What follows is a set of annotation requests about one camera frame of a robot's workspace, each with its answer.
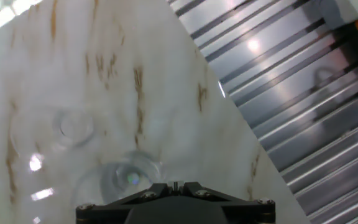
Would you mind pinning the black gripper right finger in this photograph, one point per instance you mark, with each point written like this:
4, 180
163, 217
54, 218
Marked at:
228, 202

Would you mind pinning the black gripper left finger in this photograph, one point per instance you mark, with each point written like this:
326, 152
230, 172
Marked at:
126, 202

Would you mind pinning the white marble pattern board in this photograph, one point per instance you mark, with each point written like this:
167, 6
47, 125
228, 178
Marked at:
135, 109

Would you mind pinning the grey box small green button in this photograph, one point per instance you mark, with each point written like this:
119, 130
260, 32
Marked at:
346, 12

